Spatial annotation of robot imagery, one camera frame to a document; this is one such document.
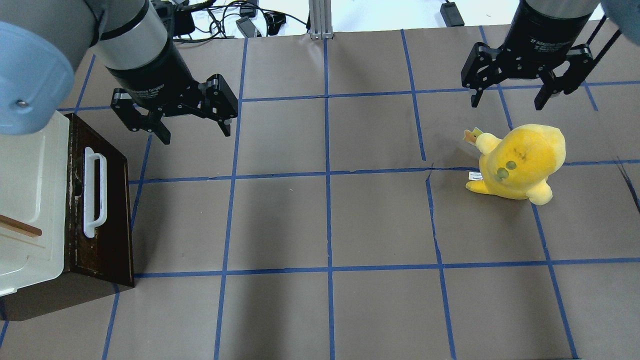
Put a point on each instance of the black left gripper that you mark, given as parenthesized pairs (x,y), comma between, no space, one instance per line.
(152,75)

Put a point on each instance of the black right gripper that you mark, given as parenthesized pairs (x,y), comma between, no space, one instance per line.
(542,31)

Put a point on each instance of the white drawer handle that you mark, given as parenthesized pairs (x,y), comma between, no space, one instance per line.
(95,192)

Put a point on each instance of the dark brown wooden drawer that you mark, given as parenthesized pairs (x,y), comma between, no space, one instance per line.
(93,267)

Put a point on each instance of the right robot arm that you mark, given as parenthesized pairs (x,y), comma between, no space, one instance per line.
(624,13)

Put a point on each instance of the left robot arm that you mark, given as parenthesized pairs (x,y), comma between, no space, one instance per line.
(44,41)

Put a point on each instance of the black power adapter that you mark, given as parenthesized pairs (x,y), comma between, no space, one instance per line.
(451,14)

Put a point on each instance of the yellow plush dinosaur toy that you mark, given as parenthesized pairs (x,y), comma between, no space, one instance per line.
(518,165)

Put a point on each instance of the cream plastic storage box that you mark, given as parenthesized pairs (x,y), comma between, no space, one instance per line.
(33,191)

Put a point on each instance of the aluminium frame post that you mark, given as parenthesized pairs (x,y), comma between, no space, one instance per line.
(320,17)

